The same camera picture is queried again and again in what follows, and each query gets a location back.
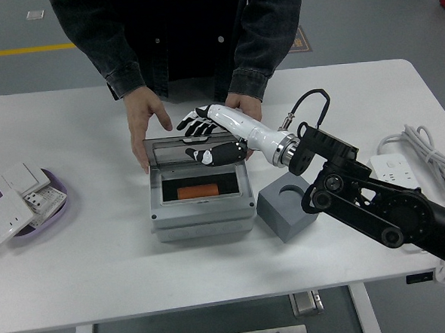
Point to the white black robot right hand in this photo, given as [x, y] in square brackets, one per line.
[242, 125]

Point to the person's left hand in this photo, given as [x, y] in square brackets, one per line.
[247, 105]

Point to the person's right hand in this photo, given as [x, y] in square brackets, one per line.
[141, 111]

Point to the orange cylinder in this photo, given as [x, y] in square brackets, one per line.
[197, 191]

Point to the grey electrical box with lid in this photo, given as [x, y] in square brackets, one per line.
[203, 216]

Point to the person's left forearm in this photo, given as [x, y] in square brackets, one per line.
[257, 62]

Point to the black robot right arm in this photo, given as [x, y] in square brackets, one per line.
[399, 208]

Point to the person's right forearm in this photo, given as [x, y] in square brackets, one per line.
[118, 67]

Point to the grey cube with round hole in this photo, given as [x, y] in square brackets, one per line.
[282, 215]

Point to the brown floor sign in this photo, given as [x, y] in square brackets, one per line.
[301, 39]

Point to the person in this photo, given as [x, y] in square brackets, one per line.
[184, 33]

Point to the white socket module with holes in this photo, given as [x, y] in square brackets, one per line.
[49, 199]

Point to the metal floor socket plate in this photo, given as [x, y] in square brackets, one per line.
[35, 14]

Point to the purple tray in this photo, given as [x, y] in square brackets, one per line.
[48, 222]

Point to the white power strip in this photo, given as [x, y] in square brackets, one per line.
[394, 169]

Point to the black table control panel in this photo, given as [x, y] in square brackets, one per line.
[419, 278]

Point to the white wall switch panel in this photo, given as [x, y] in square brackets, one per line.
[23, 175]

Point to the white wall socket panel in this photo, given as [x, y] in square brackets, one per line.
[4, 221]

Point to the grey table bracket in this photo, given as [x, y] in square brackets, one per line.
[305, 303]

